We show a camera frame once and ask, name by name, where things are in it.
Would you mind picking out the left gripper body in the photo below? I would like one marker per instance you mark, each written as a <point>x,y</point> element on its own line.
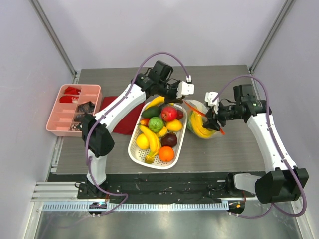
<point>170,91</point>

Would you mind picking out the small yellow banana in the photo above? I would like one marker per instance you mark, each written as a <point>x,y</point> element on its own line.
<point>162,132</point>

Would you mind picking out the dark wrapped items in tray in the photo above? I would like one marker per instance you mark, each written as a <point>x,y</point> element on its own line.
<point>86,108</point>

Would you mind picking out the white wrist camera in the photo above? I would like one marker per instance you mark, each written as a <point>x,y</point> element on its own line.
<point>185,88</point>
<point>212,101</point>

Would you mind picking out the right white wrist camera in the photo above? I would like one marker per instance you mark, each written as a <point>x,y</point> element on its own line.
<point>212,101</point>

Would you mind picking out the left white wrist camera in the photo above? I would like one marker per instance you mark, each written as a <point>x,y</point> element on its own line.
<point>185,88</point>

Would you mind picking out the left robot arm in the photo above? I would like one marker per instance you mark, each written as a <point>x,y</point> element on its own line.
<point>97,129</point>

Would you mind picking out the pink compartment tray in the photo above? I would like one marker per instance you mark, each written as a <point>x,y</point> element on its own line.
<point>62,114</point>

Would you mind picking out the dark red mangosteen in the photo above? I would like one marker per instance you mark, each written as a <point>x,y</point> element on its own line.
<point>169,139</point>

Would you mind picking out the red folded cloth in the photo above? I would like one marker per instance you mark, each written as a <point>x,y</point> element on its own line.
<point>128,122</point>

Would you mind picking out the red items in tray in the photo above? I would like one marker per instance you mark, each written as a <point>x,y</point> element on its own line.
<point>70,95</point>

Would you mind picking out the small green cabbage ball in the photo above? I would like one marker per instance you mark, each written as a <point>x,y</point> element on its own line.
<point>155,124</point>

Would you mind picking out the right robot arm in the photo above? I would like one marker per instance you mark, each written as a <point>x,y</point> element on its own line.
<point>283,179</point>

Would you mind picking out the green avocado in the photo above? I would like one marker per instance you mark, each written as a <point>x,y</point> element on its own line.
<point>153,111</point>

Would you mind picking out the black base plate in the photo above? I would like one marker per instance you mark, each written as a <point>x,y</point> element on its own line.
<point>158,188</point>

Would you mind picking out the yellow banana bunch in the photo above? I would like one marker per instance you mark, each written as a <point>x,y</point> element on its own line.
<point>203,132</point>

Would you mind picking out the yellow lemon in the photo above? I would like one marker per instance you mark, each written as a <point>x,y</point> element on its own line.
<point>142,142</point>
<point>174,126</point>

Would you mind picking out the red apple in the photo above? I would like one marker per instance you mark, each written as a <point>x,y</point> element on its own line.
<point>169,113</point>

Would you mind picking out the green white cabbage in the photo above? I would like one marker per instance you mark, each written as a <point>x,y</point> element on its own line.
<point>192,125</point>

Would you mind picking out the white perforated fruit basket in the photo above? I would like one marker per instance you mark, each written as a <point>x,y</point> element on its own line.
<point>138,156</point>

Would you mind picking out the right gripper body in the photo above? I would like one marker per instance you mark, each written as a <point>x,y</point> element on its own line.
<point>219,117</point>

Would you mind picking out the clear zip top bag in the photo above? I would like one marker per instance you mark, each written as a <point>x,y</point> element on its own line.
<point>197,106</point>

